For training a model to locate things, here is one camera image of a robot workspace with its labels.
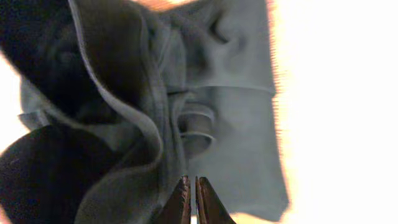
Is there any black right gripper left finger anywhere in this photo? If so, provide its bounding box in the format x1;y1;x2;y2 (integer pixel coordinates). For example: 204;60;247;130
155;176;192;224

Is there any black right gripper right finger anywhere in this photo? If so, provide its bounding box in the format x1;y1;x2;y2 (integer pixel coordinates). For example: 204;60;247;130
195;177;236;224

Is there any black t-shirt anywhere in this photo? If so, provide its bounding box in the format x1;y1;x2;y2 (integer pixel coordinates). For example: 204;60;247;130
1;0;289;223

